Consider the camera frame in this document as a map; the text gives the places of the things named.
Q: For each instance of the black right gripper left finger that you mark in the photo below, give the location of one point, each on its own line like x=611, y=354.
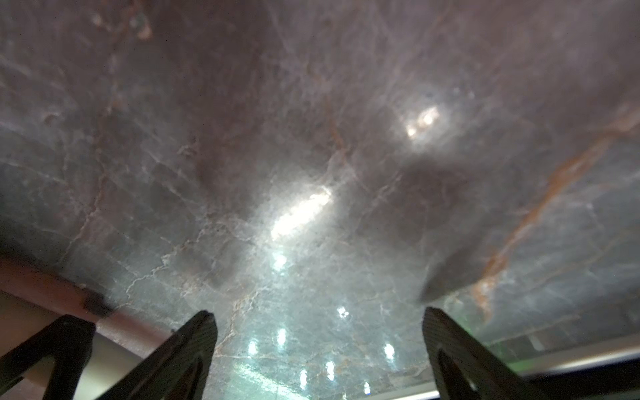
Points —
x=178, y=369

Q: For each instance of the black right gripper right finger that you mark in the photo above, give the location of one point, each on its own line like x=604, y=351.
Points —
x=464, y=369

